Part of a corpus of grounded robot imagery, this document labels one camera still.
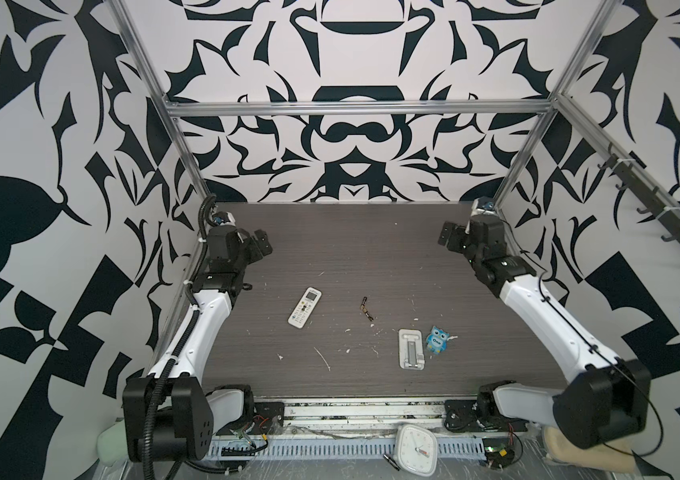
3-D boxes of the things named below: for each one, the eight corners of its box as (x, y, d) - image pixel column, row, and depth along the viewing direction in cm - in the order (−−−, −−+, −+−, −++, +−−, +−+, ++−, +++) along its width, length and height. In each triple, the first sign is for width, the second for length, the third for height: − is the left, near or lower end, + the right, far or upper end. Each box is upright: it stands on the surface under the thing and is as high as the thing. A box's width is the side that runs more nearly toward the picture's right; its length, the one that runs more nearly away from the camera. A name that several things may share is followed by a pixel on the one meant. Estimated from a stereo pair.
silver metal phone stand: (399, 368, 84) (400, 366, 82) (398, 330, 91) (399, 327, 89) (423, 370, 83) (425, 368, 82) (420, 332, 90) (422, 329, 89)
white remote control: (288, 324, 92) (286, 321, 90) (309, 288, 100) (308, 284, 98) (302, 331, 91) (301, 327, 88) (322, 294, 98) (321, 290, 96)
